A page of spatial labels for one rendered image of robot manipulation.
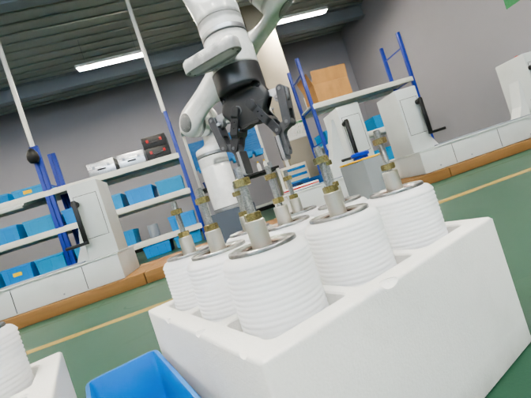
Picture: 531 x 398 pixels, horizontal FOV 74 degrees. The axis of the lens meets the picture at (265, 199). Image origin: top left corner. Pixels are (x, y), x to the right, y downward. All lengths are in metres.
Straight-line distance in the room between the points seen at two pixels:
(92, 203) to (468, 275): 2.48
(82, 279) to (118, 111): 7.13
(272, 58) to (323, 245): 7.10
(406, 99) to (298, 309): 2.93
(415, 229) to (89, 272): 2.38
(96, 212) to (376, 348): 2.46
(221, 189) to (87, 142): 8.52
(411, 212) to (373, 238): 0.09
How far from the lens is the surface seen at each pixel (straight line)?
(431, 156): 3.14
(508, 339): 0.57
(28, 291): 2.82
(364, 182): 0.75
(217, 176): 1.05
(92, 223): 2.71
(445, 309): 0.46
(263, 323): 0.35
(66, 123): 9.73
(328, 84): 5.95
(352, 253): 0.41
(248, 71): 0.54
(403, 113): 3.16
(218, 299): 0.45
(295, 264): 0.34
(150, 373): 0.66
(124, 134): 9.32
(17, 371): 0.54
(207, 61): 0.51
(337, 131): 2.97
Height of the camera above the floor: 0.30
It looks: level
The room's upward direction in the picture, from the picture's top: 18 degrees counter-clockwise
